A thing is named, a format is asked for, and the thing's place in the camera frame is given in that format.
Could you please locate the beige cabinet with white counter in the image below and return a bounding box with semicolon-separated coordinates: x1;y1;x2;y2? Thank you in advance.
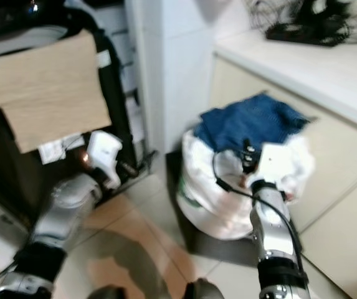
208;27;357;299

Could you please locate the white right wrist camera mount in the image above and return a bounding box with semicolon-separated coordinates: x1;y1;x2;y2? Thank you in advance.
256;142;298;185

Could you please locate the black wire fan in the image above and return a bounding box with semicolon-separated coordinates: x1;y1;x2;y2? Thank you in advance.
245;0;357;48

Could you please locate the grey right robot leg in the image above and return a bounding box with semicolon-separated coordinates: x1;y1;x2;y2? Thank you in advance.
181;278;226;299

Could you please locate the blue knitted garment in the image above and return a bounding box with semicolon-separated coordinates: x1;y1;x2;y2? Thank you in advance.
193;92;311;164

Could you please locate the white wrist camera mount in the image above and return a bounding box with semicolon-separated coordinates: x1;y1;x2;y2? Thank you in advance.
86;131;123;187
256;142;298;185

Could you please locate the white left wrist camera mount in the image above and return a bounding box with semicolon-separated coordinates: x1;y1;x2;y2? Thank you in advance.
86;131;123;187

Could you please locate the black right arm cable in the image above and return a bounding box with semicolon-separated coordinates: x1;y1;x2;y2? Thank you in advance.
212;149;307;270

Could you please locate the beige cloth with white tags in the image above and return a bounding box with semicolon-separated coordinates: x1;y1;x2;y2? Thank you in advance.
0;29;113;166

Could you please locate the white laundry bag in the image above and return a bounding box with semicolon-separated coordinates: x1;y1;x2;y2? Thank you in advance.
175;128;317;241

